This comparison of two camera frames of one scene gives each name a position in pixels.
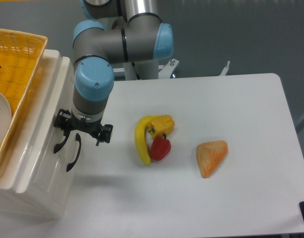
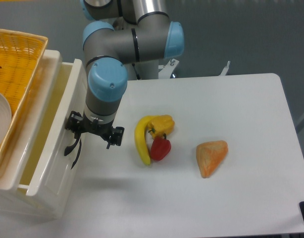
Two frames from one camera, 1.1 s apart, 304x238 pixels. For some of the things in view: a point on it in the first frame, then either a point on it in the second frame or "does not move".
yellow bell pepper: x=161 y=125 does not move
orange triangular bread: x=209 y=155 does not move
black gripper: x=65 y=120 → x=76 y=123
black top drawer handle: x=59 y=146 → x=76 y=136
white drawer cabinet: x=42 y=168 does not move
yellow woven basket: x=17 y=57 does not move
